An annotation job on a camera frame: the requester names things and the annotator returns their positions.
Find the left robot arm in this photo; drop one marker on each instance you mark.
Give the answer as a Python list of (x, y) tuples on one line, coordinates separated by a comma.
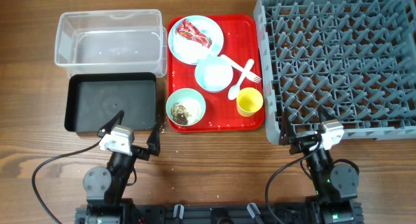
[(104, 186)]

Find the yellow cup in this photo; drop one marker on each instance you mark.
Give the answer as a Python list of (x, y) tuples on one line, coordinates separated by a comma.
[(249, 101)]

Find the red snack wrapper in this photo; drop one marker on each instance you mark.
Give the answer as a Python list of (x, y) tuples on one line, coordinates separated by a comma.
[(187, 30)]

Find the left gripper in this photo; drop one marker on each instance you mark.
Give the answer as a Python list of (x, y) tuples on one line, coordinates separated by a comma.
[(153, 142)]

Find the red serving tray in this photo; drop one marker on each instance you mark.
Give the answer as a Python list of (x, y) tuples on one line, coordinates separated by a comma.
[(240, 44)]

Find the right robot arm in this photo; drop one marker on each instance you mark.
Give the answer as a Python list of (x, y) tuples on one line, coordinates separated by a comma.
[(335, 181)]

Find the light blue plate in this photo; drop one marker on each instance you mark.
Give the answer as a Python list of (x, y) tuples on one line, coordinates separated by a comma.
[(190, 52)]

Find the light blue bowl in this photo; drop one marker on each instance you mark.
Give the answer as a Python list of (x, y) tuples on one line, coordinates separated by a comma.
[(213, 74)]

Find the black waste tray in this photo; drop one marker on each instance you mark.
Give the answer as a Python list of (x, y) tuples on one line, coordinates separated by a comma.
[(94, 99)]

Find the white plastic spoon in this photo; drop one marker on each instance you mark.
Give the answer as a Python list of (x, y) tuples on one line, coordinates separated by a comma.
[(235, 89)]

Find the green bowl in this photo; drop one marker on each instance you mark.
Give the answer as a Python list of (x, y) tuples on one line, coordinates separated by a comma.
[(181, 94)]

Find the food scraps and rice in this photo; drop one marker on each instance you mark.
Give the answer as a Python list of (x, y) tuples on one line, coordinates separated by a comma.
[(187, 111)]

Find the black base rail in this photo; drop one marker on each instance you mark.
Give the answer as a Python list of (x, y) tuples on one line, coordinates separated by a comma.
[(251, 213)]

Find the clear plastic bin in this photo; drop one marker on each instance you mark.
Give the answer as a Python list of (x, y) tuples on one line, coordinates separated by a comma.
[(112, 41)]

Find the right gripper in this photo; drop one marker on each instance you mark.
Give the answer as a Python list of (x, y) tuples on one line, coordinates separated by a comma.
[(305, 141)]

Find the white plastic fork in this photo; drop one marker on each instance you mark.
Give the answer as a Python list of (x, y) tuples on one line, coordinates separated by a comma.
[(249, 75)]

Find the grey dishwasher rack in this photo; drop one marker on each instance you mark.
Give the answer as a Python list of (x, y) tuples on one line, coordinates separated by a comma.
[(355, 58)]

